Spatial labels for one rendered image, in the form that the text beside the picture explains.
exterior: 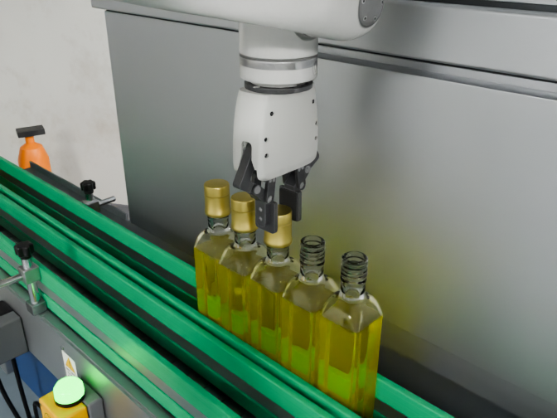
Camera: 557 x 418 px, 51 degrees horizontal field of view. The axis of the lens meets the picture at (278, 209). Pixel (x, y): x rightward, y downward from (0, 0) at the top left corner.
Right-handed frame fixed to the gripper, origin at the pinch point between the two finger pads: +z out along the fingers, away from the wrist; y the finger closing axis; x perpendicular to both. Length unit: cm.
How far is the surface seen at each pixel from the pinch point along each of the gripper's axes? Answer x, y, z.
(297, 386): 7.3, 4.2, 20.3
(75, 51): -263, -116, 29
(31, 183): -81, -4, 22
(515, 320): 25.9, -11.8, 9.6
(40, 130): -253, -83, 65
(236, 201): -5.5, 1.8, 0.2
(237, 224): -5.5, 1.8, 3.3
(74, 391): -24.1, 18.7, 31.5
